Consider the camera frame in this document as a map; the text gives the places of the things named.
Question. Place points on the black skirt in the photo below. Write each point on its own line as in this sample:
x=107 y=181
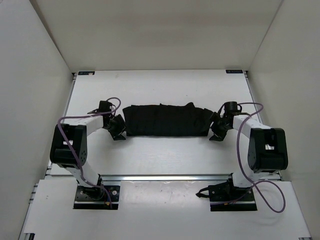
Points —
x=167 y=120

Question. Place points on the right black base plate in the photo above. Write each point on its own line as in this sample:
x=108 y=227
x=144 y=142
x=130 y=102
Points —
x=225 y=197

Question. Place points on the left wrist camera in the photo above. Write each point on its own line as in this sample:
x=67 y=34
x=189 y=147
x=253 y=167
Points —
x=103 y=107

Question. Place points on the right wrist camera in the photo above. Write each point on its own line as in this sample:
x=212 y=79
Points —
x=230 y=107

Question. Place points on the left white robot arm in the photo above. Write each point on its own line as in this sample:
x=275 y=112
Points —
x=69 y=150

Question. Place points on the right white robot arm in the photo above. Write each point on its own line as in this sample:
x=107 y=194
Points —
x=267 y=148

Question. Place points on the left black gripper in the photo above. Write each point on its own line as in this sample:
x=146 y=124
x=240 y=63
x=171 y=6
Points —
x=116 y=134

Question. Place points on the right blue corner sticker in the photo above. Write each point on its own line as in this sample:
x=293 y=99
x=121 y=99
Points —
x=234 y=71

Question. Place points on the left blue corner sticker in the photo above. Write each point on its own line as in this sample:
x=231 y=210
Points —
x=86 y=73

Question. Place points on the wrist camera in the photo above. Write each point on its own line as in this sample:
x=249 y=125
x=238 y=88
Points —
x=103 y=107
x=230 y=107

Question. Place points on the aluminium front rail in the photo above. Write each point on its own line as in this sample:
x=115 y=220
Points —
x=165 y=178

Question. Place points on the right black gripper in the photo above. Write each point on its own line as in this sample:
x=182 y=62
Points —
x=218 y=135

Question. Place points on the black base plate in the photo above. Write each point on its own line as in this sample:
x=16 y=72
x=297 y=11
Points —
x=94 y=198
x=225 y=197

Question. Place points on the blue corner sticker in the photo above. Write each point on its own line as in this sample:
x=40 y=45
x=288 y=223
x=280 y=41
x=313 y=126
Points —
x=234 y=71
x=86 y=73

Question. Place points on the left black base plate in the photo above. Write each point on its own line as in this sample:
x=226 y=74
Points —
x=94 y=198

